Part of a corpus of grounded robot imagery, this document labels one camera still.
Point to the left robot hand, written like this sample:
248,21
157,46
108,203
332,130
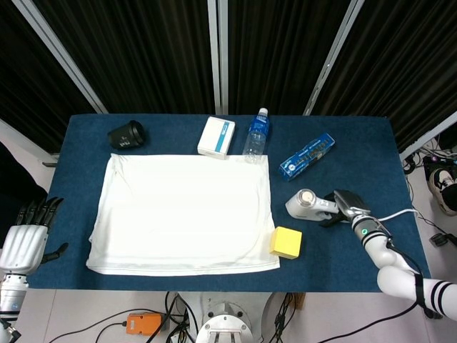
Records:
23,246

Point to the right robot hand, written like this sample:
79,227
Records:
351,203

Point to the silver handheld device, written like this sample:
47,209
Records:
303,209

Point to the silver robot base column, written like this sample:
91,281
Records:
225,321

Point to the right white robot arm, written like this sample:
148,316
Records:
392,275

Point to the dark blue table cover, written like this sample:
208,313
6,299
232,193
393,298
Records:
339,257

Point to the long blue cardboard box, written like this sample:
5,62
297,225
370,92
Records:
307,157

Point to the yellow foam cube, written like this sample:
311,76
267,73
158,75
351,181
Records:
285,242

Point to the black and white shoe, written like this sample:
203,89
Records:
442,186

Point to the clear plastic water bottle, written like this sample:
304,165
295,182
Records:
256,139

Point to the orange box on floor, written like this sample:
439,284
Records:
143,323

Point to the black cup with white print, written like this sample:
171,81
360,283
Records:
125,135

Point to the white box with blue stripe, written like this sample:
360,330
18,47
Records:
214,137

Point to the white cotton garment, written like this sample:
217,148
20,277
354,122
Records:
178,214

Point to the black pleated curtain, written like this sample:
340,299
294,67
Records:
143,53

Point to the grey metal frame post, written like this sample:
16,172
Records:
60,53
428,135
333,53
218,53

